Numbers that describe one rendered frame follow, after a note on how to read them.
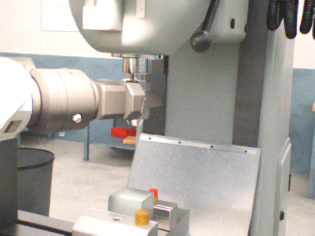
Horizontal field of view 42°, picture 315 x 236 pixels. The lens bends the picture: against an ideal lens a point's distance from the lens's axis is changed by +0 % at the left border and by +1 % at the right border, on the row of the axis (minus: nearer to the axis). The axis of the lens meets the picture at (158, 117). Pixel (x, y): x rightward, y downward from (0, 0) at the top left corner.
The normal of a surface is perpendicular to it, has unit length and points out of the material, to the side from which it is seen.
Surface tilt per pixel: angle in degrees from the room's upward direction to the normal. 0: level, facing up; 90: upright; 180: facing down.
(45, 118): 105
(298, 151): 90
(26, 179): 93
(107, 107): 90
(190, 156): 63
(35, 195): 94
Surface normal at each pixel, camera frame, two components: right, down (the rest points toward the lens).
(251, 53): -0.38, 0.13
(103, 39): -0.37, 0.48
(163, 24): 0.42, 0.52
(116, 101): 0.68, 0.14
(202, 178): -0.32, -0.33
